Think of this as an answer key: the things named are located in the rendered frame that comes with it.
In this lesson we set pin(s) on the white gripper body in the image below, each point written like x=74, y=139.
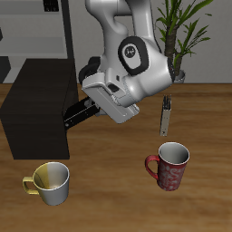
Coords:
x=106, y=104

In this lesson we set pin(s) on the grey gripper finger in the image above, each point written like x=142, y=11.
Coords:
x=91, y=103
x=101, y=112

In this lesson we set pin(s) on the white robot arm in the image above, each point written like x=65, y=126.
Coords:
x=151, y=75

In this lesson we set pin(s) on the black book with grey cover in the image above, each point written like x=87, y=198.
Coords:
x=165, y=119

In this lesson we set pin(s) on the small black shelf item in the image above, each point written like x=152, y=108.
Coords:
x=50, y=5

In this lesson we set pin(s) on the dark brown desk caddy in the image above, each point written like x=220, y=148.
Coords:
x=36, y=114

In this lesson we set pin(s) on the white and yellow mug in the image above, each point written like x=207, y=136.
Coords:
x=56, y=193

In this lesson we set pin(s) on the green pot plant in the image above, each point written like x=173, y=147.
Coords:
x=173, y=39

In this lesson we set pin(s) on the red patterned mug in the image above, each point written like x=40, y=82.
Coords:
x=169, y=176

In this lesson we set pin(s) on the grey bookshelf with dark post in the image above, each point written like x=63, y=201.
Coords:
x=33, y=30

